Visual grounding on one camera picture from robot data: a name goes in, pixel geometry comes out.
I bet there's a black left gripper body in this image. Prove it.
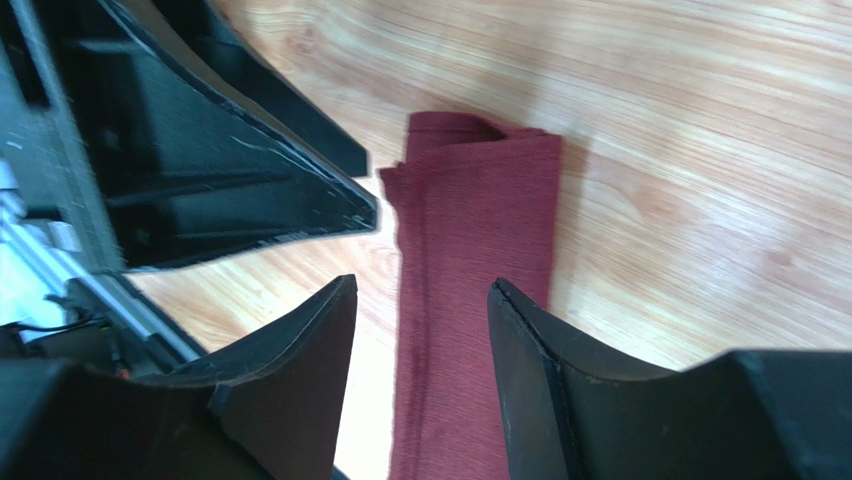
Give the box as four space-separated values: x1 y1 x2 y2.
1 1 125 272

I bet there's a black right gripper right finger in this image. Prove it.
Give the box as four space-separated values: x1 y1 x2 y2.
488 279 851 479

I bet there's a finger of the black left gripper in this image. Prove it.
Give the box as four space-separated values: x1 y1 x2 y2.
154 0 369 178
48 1 378 272

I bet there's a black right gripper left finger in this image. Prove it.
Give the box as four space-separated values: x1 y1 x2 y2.
1 275 358 479

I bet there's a dark red cloth napkin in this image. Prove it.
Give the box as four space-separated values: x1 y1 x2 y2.
380 112 563 479

